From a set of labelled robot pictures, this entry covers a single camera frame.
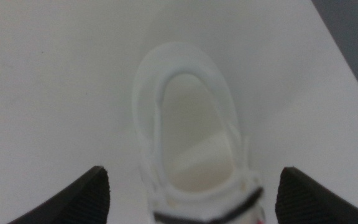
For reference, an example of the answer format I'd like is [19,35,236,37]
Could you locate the white shoe black red stripes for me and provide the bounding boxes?
[132,41,267,224]

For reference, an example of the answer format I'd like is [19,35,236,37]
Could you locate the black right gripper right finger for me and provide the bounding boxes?
[274,166,358,224]

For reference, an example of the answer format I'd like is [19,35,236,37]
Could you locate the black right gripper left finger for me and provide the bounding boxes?
[7,166,111,224]

